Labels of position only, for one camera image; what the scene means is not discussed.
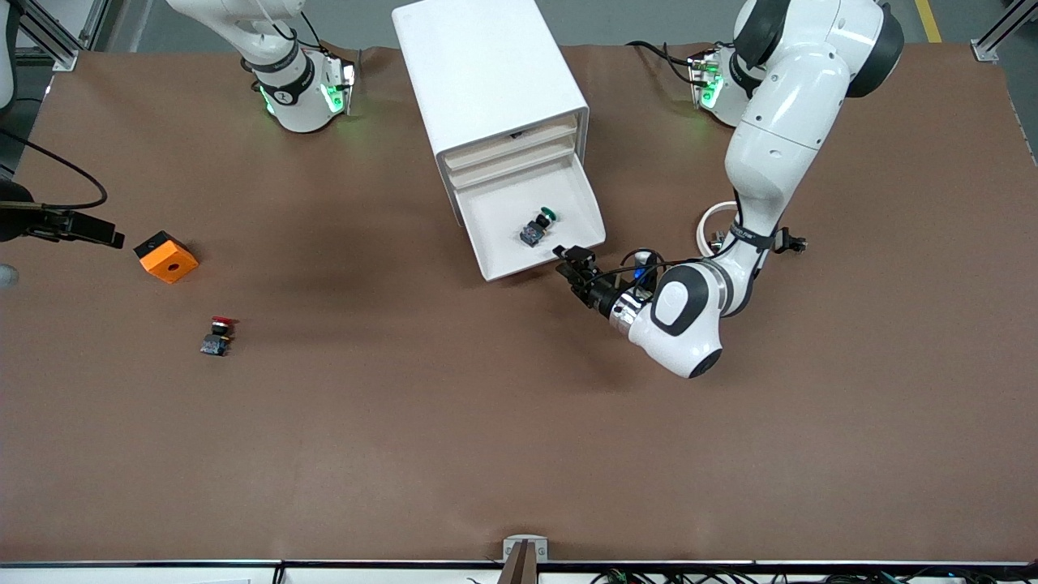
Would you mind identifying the red push button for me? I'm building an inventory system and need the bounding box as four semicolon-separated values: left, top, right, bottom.
199;316;238;358

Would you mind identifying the grey metal table bracket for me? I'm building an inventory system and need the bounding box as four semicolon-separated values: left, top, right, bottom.
503;535;549;565

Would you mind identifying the white table frame rail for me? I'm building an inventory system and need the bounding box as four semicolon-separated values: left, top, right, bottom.
0;560;1038;584

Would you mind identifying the white curved plastic ring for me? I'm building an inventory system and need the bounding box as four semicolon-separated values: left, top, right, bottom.
697;201;740;257

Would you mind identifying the brown wedge camera post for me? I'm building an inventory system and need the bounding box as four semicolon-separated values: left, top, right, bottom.
496;541;541;584

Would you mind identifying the black cable bundle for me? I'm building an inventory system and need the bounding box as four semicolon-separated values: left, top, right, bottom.
590;568;1038;584

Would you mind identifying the green push button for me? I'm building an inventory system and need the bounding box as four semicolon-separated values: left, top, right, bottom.
520;208;559;249

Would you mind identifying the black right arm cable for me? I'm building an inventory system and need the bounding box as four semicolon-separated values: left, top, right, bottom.
0;128;109;211

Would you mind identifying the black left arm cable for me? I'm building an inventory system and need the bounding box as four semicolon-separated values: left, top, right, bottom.
585;247;716;294

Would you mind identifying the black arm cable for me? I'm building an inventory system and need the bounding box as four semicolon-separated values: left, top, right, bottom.
585;247;716;294
0;128;109;211

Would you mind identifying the aluminium frame profile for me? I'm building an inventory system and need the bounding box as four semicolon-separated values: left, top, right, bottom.
0;0;84;73
971;0;1038;62

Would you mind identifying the orange and black button box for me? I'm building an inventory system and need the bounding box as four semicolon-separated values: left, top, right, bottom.
133;230;199;285

